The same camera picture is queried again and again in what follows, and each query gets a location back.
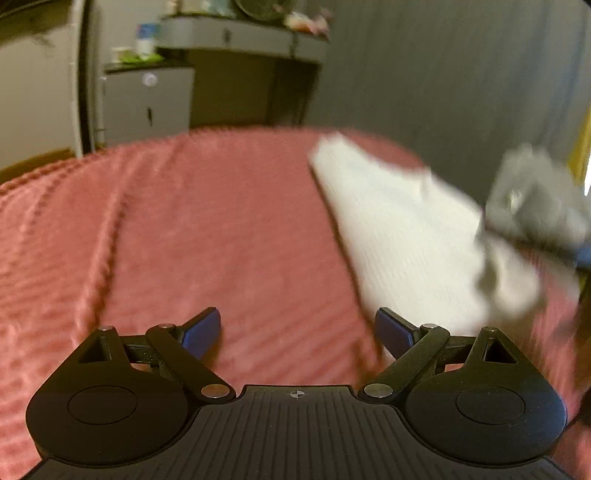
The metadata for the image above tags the white knit sweater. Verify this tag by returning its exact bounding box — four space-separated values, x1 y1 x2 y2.
310 134 543 335

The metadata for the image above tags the pink ribbed bed blanket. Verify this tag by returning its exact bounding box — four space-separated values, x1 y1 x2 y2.
0 126 591 480

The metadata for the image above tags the grey shell-shaped chair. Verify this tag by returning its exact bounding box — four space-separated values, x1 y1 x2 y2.
485 144 590 263

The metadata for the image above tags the yellow curtain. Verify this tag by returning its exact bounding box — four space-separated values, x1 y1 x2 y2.
568 122 590 188

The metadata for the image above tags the grey bedside cabinet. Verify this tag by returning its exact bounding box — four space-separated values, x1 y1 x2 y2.
102 62 194 147

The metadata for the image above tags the grey vanity desk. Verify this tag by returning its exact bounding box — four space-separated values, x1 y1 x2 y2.
158 15 329 128

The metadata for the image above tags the green item on cabinet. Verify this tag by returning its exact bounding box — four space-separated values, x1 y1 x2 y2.
110 47 164 65

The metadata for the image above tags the blue white tissue pack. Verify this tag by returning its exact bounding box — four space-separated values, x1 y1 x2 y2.
135 23 159 58

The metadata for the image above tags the pink plush toy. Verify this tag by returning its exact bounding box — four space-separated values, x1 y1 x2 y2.
283 9 332 37

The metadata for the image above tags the round black-framed mirror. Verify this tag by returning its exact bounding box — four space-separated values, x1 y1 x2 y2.
235 0 296 22

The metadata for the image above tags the white door frame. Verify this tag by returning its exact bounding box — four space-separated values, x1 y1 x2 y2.
68 0 101 158

